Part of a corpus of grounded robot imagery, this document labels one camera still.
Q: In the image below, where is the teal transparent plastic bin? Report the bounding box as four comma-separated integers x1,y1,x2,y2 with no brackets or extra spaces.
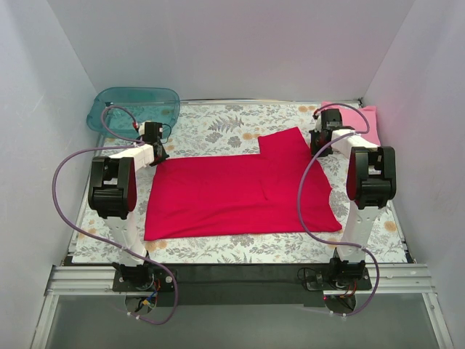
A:
86,87,180,139

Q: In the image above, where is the red t shirt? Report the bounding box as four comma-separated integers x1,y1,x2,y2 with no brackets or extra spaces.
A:
144,127,341,241

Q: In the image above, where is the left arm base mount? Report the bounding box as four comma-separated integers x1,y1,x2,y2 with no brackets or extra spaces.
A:
112,265,177,292

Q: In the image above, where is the floral patterned table mat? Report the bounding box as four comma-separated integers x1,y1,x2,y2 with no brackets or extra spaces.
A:
69,103,407,264

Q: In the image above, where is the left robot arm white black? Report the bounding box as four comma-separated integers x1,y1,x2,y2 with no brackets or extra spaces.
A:
88,121,169,291

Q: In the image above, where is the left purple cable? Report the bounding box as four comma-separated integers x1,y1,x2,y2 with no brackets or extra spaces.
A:
52,105,179,325

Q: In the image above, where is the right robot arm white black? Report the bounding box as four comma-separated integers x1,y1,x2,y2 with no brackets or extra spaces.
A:
310,107,396,291

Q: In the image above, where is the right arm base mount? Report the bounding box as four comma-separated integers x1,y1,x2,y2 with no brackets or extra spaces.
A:
296,267,372,294

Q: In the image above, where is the aluminium frame rail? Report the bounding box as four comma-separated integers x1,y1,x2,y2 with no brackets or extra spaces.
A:
45,263,436,295

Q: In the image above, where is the folded pink t shirt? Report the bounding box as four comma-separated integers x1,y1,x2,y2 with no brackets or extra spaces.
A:
321,101,381,145

